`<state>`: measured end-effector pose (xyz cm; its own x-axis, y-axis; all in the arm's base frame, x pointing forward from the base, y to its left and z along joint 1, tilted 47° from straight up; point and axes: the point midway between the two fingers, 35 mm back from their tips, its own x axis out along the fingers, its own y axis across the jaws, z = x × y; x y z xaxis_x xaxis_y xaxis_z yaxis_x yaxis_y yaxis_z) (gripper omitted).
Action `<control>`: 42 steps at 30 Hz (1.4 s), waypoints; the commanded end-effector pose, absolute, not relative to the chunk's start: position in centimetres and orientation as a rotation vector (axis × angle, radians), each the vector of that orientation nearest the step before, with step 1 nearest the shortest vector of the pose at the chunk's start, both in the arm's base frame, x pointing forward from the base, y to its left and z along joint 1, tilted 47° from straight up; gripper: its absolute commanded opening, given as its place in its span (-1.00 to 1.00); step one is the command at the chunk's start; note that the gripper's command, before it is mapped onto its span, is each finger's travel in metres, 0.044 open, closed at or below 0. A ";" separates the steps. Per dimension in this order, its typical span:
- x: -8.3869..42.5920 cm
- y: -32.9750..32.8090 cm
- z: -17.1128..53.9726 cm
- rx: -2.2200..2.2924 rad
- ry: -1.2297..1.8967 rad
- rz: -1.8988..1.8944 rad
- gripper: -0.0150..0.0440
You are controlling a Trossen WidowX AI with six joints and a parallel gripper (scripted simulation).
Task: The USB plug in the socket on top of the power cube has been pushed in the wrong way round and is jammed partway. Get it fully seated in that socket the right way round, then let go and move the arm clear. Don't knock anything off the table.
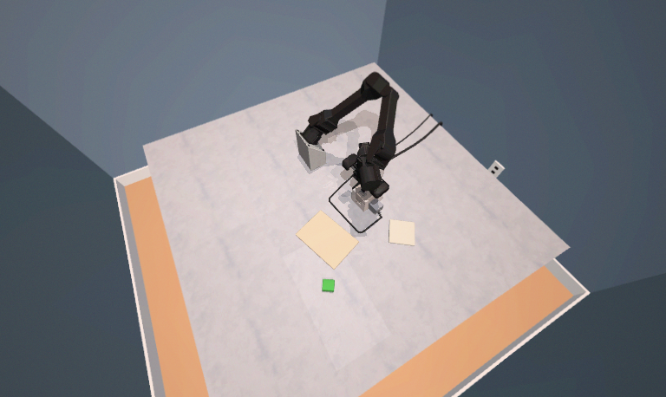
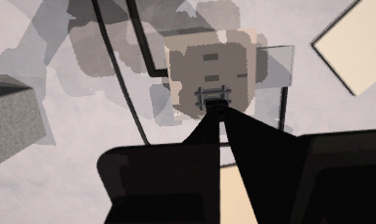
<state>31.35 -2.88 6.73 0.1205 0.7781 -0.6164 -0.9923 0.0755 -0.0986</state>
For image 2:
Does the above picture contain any beige flat rectangular mat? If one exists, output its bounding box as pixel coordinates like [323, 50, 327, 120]
[220, 164, 258, 224]

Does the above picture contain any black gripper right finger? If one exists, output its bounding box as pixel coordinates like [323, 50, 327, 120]
[223, 107, 376, 224]

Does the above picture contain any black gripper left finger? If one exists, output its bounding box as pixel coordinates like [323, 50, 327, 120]
[97, 109, 221, 224]

